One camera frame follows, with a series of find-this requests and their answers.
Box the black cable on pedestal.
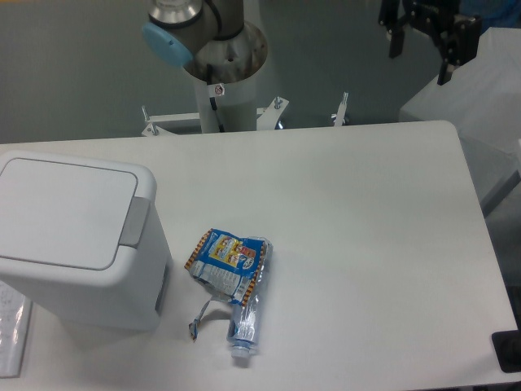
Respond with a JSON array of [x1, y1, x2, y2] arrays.
[[205, 64, 225, 133]]

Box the blue snack wrapper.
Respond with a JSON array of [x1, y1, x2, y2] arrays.
[[183, 227, 268, 342]]

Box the white covered side table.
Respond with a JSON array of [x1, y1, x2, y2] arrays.
[[399, 28, 520, 215]]

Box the black device at table edge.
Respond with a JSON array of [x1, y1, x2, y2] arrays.
[[492, 330, 520, 373]]

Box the white push-lid trash can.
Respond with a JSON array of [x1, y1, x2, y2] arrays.
[[1, 150, 172, 331]]

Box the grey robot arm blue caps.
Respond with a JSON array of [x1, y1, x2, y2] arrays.
[[142, 1, 483, 85]]

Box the laminated paper sheet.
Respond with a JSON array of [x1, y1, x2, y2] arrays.
[[1, 282, 33, 379]]

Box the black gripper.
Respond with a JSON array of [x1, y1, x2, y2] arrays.
[[378, 0, 482, 86]]

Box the silver levelling foot bolt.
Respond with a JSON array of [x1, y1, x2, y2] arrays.
[[331, 91, 349, 127]]

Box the crushed clear plastic bottle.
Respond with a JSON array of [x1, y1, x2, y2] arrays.
[[227, 237, 273, 365]]

